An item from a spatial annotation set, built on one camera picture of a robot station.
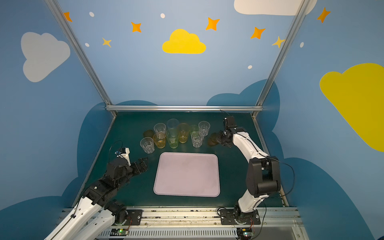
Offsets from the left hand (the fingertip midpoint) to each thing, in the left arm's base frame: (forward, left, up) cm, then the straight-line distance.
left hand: (144, 161), depth 77 cm
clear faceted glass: (+19, +6, -14) cm, 24 cm away
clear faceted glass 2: (+31, -2, -10) cm, 33 cm away
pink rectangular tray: (0, -27, -17) cm, 32 cm away
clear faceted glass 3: (+34, -34, -11) cm, 49 cm away
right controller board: (-29, -51, -17) cm, 62 cm away
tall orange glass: (+25, -19, -8) cm, 32 cm away
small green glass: (+31, -26, -10) cm, 41 cm away
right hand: (+18, -42, -4) cm, 46 cm away
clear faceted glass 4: (+25, -28, -15) cm, 41 cm away
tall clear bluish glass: (+29, -11, -5) cm, 32 cm away
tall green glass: (+24, -11, -10) cm, 29 cm away
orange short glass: (+23, -2, -12) cm, 26 cm away
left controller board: (-30, +9, -16) cm, 35 cm away
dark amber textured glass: (+26, +5, -10) cm, 28 cm away
